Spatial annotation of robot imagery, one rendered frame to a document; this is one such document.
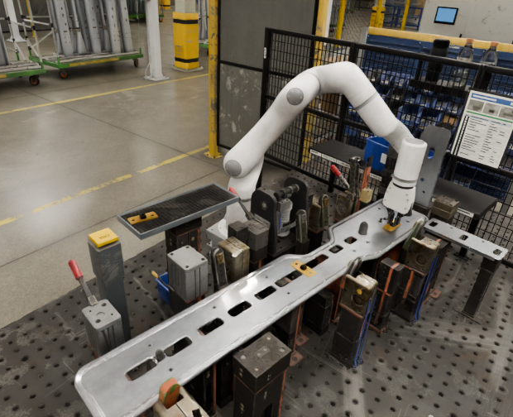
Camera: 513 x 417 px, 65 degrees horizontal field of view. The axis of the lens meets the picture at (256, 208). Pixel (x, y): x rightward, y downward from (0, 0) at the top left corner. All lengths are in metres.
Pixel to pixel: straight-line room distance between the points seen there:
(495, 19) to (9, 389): 7.81
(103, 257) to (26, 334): 0.56
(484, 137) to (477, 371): 0.95
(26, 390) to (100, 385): 0.48
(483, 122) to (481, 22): 6.18
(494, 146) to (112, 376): 1.68
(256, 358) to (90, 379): 0.38
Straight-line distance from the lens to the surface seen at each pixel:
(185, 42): 9.00
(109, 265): 1.21
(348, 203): 1.68
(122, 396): 1.01
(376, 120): 1.44
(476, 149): 2.02
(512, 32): 8.05
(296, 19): 3.74
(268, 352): 1.02
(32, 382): 1.50
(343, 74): 1.42
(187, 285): 1.15
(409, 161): 1.48
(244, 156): 1.58
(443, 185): 2.03
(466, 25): 8.16
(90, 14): 9.11
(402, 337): 1.63
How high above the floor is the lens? 1.81
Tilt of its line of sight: 30 degrees down
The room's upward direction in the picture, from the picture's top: 4 degrees clockwise
